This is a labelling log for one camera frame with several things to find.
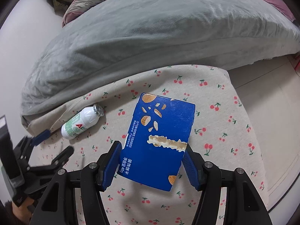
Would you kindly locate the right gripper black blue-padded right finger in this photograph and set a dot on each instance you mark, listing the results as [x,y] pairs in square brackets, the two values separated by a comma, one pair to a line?
[193,162]

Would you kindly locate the person's left hand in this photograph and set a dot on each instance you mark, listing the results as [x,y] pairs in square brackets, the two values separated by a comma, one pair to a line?
[22,212]

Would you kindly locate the dark blue snack box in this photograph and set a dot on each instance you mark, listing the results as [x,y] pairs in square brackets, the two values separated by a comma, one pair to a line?
[156,141]

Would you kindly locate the white yogurt drink bottle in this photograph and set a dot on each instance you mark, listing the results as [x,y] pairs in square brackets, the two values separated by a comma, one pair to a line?
[85,119]

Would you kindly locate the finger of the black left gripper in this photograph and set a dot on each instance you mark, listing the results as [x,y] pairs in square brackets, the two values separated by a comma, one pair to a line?
[25,147]
[56,163]

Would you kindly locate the grey bed blanket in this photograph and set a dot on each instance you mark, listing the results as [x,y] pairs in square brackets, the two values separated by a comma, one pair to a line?
[119,38]

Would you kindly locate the brown fuzzy sleeve forearm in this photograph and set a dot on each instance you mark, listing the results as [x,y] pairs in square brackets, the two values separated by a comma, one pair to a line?
[8,216]

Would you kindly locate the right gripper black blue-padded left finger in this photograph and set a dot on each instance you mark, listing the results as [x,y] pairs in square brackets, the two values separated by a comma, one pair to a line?
[108,164]

